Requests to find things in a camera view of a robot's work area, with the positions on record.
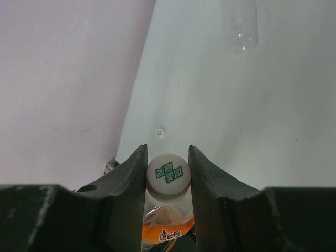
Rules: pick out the white green-print bottle cap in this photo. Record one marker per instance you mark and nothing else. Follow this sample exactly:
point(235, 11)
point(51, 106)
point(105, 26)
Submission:
point(160, 133)

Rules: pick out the white orange-bottle cap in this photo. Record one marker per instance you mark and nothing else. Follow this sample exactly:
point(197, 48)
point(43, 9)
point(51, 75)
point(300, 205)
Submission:
point(168, 177)

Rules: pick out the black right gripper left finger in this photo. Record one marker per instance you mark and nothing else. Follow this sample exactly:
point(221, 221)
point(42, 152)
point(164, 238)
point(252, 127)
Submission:
point(104, 215)

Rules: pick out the clear unlabelled plastic bottle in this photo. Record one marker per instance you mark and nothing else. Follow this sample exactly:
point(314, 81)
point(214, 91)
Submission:
point(241, 25)

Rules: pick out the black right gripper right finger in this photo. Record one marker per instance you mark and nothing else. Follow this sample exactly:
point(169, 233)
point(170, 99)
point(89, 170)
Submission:
point(230, 215)

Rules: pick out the orange label tea bottle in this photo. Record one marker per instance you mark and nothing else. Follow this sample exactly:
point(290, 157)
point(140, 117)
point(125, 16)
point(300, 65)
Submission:
point(164, 222)

